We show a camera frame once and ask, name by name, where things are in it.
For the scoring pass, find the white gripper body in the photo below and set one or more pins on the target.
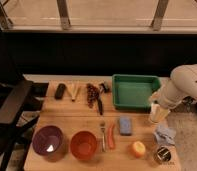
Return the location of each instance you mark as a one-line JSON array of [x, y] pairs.
[[153, 99]]

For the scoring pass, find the dark red grape bunch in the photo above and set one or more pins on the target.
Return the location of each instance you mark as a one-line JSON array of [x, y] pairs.
[[92, 94]]

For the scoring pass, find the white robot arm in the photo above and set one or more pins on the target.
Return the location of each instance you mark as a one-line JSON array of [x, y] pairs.
[[182, 83]]

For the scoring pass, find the white paper cup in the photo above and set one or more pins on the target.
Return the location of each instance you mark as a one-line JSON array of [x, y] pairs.
[[157, 113]]

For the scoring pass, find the green plastic tray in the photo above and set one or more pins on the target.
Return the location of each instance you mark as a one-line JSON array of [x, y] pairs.
[[132, 92]]

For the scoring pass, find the blue crumpled cloth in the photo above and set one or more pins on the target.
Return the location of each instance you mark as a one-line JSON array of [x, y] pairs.
[[165, 135]]

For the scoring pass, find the blue sponge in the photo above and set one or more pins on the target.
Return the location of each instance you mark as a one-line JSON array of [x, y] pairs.
[[125, 126]]

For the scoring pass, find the small dark clip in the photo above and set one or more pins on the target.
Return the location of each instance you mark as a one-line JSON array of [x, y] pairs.
[[105, 87]]

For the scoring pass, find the yellow orange fruit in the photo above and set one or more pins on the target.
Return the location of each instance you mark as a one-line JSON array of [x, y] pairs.
[[138, 149]]

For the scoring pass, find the metal can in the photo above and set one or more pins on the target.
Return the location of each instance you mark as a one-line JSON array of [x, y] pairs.
[[162, 155]]

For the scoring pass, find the orange carrot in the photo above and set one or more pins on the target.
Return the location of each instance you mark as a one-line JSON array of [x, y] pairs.
[[110, 136]]

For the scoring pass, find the silver fork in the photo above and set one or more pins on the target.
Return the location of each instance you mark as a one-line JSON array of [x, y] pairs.
[[102, 127]]

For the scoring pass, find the pale wooden tongs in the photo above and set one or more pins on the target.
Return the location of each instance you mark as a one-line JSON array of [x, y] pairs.
[[73, 90]]

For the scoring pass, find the orange bowl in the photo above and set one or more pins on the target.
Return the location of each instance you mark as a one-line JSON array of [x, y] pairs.
[[83, 145]]

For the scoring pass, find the black rectangular block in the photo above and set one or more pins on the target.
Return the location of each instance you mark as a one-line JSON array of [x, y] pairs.
[[60, 91]]

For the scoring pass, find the purple bowl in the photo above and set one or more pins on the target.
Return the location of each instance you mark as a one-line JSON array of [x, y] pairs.
[[47, 140]]

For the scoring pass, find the black office chair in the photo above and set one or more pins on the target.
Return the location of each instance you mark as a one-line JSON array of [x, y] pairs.
[[16, 95]]

